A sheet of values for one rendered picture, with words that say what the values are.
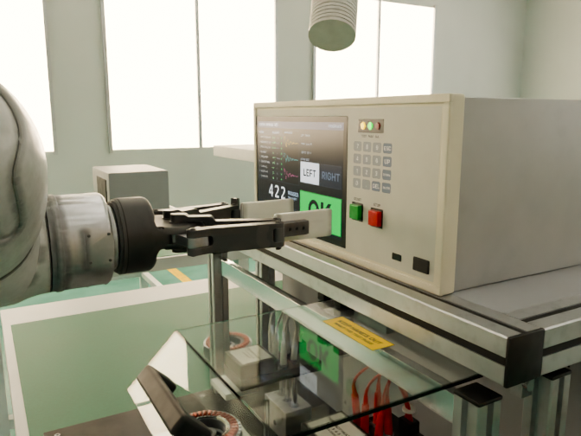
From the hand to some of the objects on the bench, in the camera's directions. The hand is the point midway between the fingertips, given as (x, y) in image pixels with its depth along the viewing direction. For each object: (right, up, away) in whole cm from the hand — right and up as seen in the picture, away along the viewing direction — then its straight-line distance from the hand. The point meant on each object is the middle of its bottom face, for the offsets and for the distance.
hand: (290, 218), depth 63 cm
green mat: (-19, -29, +80) cm, 87 cm away
